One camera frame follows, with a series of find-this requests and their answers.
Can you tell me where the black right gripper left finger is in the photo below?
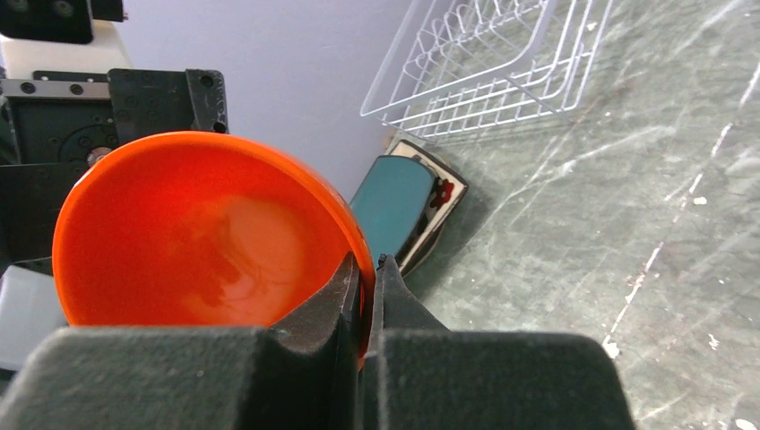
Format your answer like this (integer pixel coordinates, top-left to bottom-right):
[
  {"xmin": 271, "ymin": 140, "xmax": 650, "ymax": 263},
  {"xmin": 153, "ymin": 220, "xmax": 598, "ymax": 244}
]
[{"xmin": 1, "ymin": 254, "xmax": 362, "ymax": 429}]

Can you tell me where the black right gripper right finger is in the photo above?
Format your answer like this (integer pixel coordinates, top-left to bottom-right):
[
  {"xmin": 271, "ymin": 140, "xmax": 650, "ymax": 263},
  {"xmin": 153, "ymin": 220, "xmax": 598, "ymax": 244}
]
[{"xmin": 362, "ymin": 255, "xmax": 635, "ymax": 429}]

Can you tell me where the teal square plate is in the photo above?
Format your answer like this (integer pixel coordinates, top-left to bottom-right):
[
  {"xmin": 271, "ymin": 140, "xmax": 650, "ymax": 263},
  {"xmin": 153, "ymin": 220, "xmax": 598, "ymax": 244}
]
[{"xmin": 350, "ymin": 155, "xmax": 434, "ymax": 263}]

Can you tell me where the orange plastic bowl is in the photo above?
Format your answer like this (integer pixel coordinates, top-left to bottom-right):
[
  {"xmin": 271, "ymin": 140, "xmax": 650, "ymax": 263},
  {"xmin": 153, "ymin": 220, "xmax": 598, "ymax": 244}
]
[{"xmin": 52, "ymin": 131, "xmax": 376, "ymax": 352}]

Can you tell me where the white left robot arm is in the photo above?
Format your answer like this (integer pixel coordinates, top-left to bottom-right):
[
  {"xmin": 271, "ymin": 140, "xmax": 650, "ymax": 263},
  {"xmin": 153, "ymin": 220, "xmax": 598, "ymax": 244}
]
[{"xmin": 1, "ymin": 0, "xmax": 133, "ymax": 79}]

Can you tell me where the beige floral square plate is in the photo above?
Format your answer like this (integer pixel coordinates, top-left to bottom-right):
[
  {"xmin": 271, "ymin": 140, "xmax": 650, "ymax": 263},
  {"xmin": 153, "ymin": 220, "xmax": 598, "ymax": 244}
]
[{"xmin": 389, "ymin": 139, "xmax": 469, "ymax": 276}]

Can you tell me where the white wire dish rack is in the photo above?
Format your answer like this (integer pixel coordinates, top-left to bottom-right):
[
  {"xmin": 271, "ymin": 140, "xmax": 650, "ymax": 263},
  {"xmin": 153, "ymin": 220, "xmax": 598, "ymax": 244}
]
[{"xmin": 360, "ymin": 0, "xmax": 613, "ymax": 139}]

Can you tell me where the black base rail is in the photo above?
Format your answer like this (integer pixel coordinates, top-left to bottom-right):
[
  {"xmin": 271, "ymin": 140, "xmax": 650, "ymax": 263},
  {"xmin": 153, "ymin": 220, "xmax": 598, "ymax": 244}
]
[{"xmin": 1, "ymin": 69, "xmax": 229, "ymax": 266}]

